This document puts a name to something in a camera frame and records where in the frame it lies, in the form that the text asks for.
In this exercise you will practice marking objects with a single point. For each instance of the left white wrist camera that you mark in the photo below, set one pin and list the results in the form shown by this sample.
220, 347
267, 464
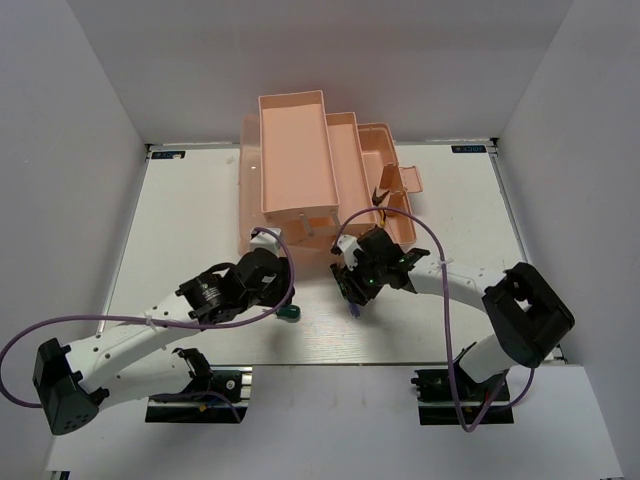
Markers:
265, 238

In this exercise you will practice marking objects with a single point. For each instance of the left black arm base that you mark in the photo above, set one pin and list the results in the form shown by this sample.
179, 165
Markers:
223, 398

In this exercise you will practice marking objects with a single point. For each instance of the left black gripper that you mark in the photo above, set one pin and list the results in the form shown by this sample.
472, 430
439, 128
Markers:
282, 286

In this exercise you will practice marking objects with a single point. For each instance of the black green precision screwdriver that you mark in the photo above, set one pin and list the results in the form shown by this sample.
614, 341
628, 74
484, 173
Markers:
338, 273

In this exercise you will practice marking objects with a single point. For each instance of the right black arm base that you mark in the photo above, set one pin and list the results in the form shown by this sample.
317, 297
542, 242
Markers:
435, 401

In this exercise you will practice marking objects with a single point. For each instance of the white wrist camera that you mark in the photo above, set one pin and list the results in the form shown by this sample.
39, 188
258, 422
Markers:
265, 238
348, 248

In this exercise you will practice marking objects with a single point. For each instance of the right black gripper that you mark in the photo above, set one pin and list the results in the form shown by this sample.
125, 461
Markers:
357, 292

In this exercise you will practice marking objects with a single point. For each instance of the blue handled small screwdriver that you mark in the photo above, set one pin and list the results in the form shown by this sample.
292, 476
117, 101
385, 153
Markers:
354, 310

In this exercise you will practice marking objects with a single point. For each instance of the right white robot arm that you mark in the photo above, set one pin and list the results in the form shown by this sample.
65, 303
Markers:
527, 316

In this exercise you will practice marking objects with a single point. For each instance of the yellow long nose pliers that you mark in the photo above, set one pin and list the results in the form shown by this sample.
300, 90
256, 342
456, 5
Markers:
377, 199

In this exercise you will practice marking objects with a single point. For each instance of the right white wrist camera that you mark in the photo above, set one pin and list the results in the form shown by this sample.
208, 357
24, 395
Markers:
348, 248

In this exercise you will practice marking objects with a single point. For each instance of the pink plastic toolbox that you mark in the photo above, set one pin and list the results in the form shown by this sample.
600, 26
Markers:
310, 173

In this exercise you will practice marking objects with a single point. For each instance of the stubby dark green screwdriver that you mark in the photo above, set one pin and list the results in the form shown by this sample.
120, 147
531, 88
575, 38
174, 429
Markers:
290, 313

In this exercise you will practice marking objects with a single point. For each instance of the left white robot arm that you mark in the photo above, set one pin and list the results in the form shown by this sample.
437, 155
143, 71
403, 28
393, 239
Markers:
139, 357

